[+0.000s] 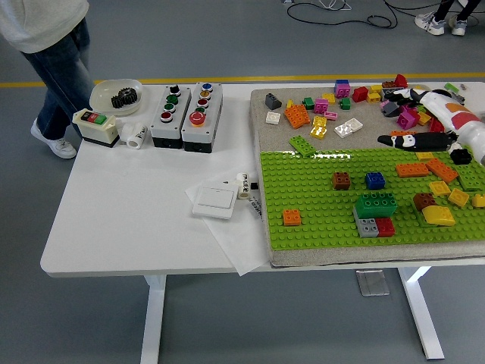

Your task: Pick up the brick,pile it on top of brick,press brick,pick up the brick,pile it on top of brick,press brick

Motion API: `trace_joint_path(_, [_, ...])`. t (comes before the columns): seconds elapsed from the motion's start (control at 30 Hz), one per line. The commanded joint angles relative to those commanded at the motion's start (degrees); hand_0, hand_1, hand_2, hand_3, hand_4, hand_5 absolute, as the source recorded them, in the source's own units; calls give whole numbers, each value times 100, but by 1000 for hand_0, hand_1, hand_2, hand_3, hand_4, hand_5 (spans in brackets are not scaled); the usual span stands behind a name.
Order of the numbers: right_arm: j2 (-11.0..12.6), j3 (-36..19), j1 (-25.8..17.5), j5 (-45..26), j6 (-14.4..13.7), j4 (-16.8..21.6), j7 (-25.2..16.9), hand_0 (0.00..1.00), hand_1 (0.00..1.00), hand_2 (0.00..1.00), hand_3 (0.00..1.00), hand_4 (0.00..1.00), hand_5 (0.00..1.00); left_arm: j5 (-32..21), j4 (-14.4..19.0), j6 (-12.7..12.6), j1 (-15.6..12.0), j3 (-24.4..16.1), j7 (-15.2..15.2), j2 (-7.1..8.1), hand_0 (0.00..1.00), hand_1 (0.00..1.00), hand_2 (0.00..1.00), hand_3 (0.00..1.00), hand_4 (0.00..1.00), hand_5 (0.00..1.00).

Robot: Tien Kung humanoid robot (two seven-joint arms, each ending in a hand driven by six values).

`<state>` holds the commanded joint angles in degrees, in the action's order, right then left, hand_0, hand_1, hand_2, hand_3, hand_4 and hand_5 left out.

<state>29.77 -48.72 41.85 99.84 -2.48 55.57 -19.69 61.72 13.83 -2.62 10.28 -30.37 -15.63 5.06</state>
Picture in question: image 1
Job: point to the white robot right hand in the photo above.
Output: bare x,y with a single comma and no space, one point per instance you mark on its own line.
454,121

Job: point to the blue square toy brick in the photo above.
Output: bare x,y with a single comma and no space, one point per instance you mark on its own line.
341,82
375,181

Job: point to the brown square toy brick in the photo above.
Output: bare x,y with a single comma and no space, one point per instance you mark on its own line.
423,200
342,182

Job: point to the dark grey sloped brick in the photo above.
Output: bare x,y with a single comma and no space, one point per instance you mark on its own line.
389,110
273,102

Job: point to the red long toy brick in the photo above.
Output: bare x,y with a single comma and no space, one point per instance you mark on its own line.
435,126

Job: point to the black toy brick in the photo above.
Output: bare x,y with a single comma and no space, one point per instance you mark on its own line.
461,157

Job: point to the yellow flat brick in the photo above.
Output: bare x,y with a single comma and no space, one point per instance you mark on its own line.
424,156

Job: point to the magenta toy brick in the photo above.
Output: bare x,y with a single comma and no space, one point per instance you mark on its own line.
407,120

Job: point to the orange long toy brick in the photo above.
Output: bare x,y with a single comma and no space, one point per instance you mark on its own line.
441,170
401,132
413,170

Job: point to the red sloped brick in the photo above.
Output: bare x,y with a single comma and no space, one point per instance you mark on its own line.
401,81

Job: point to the grey brick with rings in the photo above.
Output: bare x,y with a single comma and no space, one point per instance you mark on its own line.
386,91

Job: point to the dark red toy brick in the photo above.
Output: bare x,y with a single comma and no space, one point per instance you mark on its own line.
388,84

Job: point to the yellow curved brick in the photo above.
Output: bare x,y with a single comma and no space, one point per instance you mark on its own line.
439,217

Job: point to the red square toy brick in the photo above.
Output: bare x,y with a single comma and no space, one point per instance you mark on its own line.
360,95
385,227

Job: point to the small green toy brick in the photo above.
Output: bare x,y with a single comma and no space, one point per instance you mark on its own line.
345,104
309,104

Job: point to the pink square toy brick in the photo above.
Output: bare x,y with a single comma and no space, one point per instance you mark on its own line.
322,107
343,92

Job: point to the green long toy brick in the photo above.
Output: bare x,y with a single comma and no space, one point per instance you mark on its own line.
375,204

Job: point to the grey toy brick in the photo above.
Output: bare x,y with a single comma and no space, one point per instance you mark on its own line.
367,227

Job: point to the orange wide toy brick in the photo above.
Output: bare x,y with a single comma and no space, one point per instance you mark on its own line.
297,117

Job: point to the tiny yellow toy brick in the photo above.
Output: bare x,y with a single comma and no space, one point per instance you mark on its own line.
290,104

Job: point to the orange square toy brick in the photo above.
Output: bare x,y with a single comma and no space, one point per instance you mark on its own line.
291,218

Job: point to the grey metal part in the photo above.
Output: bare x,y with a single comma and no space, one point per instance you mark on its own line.
458,98

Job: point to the small green flat piece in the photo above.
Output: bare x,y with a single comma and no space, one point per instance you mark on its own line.
451,87

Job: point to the dark green studded plate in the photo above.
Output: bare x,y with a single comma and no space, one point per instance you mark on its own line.
471,176

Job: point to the person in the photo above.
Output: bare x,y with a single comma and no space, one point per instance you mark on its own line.
430,21
38,22

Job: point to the white double tile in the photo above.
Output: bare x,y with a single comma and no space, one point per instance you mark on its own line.
346,129

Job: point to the pink flat tile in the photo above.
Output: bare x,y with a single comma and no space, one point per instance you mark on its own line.
331,115

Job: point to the green flat studded plate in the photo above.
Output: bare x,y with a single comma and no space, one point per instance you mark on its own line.
303,146

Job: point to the lime green studded baseplate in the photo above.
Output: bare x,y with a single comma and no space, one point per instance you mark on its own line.
303,182

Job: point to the silver floor plate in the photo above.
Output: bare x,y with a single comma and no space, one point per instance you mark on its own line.
373,282

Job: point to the white square tile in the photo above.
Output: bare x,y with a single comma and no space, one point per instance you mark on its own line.
273,118

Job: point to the white table leg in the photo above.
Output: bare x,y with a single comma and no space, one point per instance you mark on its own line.
153,322
420,311

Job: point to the printed label strip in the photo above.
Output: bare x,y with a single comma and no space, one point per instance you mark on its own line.
255,208

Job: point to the white paper sheet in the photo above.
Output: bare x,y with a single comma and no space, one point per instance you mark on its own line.
235,242

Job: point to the grey emergency-stop control box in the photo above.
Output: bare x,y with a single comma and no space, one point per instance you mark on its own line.
195,137

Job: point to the grey four-button control box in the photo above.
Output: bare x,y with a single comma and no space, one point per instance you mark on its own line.
161,132

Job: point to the white pipe tee fitting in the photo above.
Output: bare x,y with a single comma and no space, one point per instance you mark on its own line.
137,138

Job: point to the black metal gear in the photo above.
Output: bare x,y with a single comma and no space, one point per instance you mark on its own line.
131,96
118,103

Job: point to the white table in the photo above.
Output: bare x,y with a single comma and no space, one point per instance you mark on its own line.
113,208

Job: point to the white plastic bowl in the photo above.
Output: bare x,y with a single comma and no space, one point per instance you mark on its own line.
101,98

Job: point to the white wall switch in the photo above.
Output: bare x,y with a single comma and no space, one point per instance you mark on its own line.
214,200

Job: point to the cream red-green switch box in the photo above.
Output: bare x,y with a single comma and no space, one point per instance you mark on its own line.
96,132

